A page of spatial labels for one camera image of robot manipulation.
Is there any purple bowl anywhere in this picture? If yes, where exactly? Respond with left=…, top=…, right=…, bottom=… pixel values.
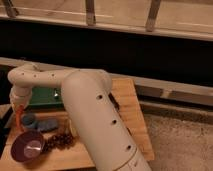
left=10, top=130, right=45, bottom=163

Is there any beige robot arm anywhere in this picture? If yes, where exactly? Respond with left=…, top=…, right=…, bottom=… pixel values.
left=8, top=63, right=152, bottom=171

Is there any green plastic tray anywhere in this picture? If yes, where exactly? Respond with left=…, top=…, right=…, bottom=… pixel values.
left=28, top=87, right=63, bottom=108

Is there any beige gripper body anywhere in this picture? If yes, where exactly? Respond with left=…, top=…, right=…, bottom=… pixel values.
left=9, top=86, right=32, bottom=110

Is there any yellow banana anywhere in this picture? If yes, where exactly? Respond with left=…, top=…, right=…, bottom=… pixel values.
left=68, top=121, right=74, bottom=135

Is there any blue cup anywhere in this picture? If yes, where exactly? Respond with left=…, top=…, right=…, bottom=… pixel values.
left=21, top=113, right=37, bottom=129

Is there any dark grape bunch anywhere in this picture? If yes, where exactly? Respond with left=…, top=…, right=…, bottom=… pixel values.
left=42, top=133, right=74, bottom=153

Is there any blue sponge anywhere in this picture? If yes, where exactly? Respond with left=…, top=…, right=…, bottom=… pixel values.
left=37, top=118, right=58, bottom=132

